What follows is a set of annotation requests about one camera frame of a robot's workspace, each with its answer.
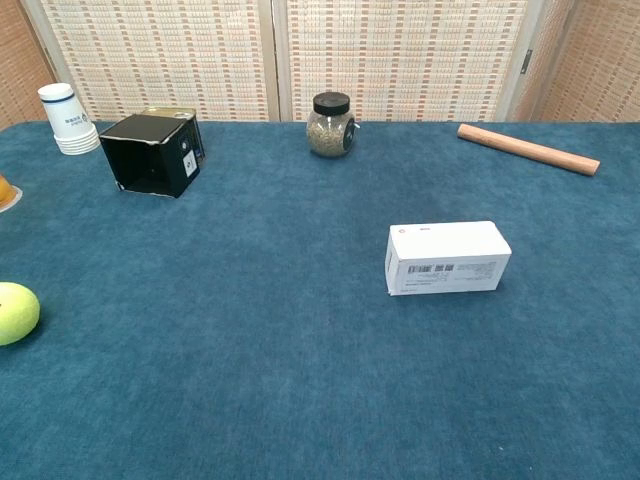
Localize blue table cloth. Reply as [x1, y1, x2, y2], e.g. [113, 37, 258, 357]
[0, 119, 640, 480]

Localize yellow tennis ball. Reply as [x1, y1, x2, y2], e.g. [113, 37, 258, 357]
[0, 281, 41, 347]

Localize wooden rolling pin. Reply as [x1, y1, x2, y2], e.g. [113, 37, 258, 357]
[457, 123, 601, 177]

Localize white plastic bottle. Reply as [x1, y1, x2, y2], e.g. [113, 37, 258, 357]
[37, 82, 101, 157]

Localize woven folding screen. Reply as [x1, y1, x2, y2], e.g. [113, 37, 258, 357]
[0, 0, 640, 124]

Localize glass jar with black lid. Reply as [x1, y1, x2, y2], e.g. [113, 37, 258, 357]
[306, 92, 361, 160]

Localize black open cardboard box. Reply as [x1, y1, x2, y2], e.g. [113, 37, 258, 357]
[98, 113, 202, 200]

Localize white barcode carton box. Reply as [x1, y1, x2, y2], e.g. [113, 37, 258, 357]
[384, 220, 513, 297]

